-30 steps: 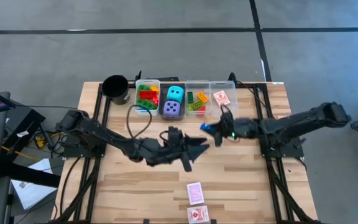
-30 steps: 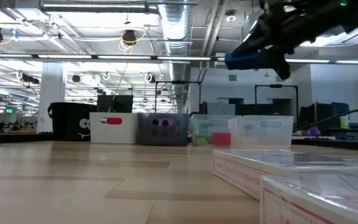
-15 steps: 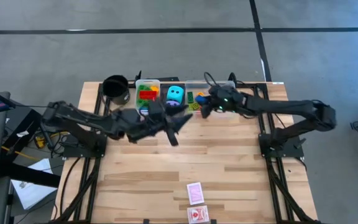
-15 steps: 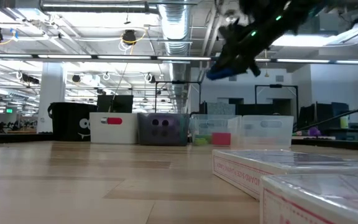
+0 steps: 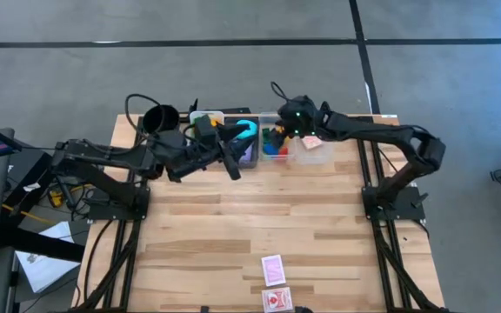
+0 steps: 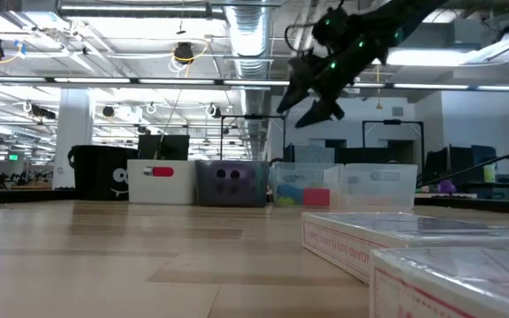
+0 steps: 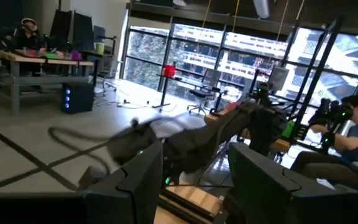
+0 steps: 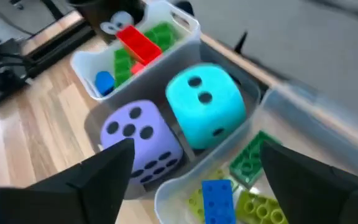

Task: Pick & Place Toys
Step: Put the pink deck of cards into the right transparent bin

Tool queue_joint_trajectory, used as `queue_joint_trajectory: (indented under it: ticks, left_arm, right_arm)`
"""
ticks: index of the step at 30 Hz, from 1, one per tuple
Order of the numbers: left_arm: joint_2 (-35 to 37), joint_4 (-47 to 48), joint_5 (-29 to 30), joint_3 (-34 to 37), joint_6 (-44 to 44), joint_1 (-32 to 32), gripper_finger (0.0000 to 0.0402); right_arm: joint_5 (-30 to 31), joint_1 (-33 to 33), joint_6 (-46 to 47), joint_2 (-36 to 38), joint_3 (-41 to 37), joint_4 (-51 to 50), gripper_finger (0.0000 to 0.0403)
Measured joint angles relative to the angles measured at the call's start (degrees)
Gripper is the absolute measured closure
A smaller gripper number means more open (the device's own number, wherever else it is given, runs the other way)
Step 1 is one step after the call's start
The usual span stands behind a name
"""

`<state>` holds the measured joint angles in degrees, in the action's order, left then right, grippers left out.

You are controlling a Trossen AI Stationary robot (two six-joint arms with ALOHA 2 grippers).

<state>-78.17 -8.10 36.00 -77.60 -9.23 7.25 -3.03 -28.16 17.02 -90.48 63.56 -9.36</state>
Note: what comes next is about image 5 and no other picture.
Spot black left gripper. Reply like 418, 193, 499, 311
163, 123, 251, 183

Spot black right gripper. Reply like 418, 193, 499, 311
274, 95, 322, 150

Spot purple plush dice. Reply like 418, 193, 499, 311
237, 143, 258, 169

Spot teal plush dice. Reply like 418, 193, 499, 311
235, 119, 259, 141

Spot smoky grey plastic bin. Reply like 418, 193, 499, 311
223, 115, 261, 170

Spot clear plastic bin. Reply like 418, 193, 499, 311
257, 111, 297, 163
293, 130, 335, 165

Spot white plastic bin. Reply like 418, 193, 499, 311
188, 110, 225, 139

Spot black bucket with face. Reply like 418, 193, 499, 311
142, 103, 181, 135

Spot pink-backed playing card deck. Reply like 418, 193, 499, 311
260, 254, 287, 288

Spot red-backed playing card deck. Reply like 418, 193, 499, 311
261, 286, 295, 313

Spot white paper sheets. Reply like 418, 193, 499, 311
15, 220, 82, 294

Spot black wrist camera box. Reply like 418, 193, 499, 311
193, 114, 219, 140

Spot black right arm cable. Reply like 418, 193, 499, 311
270, 81, 291, 103

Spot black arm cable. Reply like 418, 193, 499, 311
124, 93, 177, 144
270, 81, 291, 103

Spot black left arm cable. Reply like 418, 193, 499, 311
124, 93, 177, 144

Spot black aluminium table frame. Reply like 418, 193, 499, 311
70, 98, 450, 313

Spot yellow cable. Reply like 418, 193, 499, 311
1, 203, 58, 226

